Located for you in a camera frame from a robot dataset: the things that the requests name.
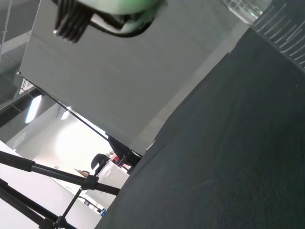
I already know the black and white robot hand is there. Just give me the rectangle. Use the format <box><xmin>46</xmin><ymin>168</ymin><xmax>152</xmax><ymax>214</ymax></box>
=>
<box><xmin>52</xmin><ymin>0</ymin><xmax>169</xmax><ymax>44</ymax></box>

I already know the pale board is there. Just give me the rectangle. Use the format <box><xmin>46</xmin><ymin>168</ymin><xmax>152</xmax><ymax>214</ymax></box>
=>
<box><xmin>18</xmin><ymin>0</ymin><xmax>251</xmax><ymax>153</ymax></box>

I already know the black board stand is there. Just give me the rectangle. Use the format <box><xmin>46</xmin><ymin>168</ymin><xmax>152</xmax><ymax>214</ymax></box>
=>
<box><xmin>106</xmin><ymin>135</ymin><xmax>143</xmax><ymax>171</ymax></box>

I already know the black office chair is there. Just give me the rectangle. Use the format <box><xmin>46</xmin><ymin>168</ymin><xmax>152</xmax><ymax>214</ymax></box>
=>
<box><xmin>91</xmin><ymin>154</ymin><xmax>108</xmax><ymax>174</ymax></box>

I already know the black bench cloth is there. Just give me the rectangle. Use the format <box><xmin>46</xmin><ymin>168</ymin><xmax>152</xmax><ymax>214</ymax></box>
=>
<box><xmin>95</xmin><ymin>0</ymin><xmax>305</xmax><ymax>229</ymax></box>

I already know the black tripod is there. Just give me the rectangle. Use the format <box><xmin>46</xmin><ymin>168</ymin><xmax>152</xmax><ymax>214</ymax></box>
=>
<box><xmin>0</xmin><ymin>150</ymin><xmax>122</xmax><ymax>229</ymax></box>

